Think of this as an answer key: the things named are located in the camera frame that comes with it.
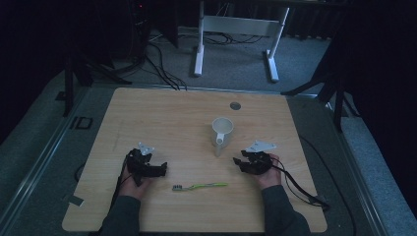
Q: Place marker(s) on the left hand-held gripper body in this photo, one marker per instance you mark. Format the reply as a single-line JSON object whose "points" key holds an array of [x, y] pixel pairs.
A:
{"points": [[137, 162]]}

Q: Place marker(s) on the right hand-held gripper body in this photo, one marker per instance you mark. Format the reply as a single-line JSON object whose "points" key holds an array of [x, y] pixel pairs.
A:
{"points": [[260, 159]]}

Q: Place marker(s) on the person's right hand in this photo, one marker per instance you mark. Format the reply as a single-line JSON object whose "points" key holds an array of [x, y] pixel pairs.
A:
{"points": [[271, 178]]}

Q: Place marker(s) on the person's left hand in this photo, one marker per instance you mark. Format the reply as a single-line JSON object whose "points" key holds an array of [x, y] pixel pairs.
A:
{"points": [[131, 188]]}

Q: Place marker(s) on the white cup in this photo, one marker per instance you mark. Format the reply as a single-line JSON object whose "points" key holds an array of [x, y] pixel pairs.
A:
{"points": [[222, 129]]}

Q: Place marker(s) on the green toothbrush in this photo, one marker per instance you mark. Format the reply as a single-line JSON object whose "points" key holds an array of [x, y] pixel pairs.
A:
{"points": [[200, 186]]}

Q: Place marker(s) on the grey round table grommet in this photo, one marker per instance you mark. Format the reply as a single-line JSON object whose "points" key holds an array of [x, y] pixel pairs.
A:
{"points": [[235, 106]]}

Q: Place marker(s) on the grey tape piece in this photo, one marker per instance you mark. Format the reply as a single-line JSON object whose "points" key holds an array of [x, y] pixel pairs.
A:
{"points": [[75, 200]]}

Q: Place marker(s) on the black metal stand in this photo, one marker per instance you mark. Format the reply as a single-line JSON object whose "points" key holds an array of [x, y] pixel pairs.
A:
{"points": [[331, 88], [73, 75]]}

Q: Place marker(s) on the black floor bracket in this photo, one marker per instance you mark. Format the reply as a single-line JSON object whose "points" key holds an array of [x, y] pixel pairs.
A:
{"points": [[81, 123]]}

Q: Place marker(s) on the white metal desk frame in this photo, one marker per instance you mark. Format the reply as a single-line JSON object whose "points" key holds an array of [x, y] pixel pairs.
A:
{"points": [[241, 25]]}

